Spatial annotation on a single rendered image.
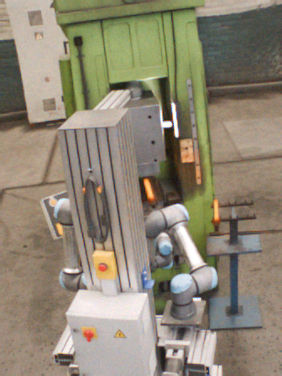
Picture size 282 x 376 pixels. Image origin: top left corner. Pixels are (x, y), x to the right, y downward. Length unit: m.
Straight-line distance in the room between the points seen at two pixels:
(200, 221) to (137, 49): 1.40
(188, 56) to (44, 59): 5.45
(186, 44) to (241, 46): 6.04
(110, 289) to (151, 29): 1.88
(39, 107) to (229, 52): 3.44
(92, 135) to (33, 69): 6.88
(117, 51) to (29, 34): 5.34
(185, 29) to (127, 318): 2.09
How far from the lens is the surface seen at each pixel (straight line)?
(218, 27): 9.66
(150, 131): 3.74
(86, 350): 2.62
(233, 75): 9.87
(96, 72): 3.74
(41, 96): 9.18
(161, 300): 4.32
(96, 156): 2.28
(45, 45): 8.98
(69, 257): 3.08
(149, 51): 3.75
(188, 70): 3.81
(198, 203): 4.16
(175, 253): 4.09
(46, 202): 3.71
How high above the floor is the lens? 2.72
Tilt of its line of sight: 24 degrees down
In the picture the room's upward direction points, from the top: 7 degrees counter-clockwise
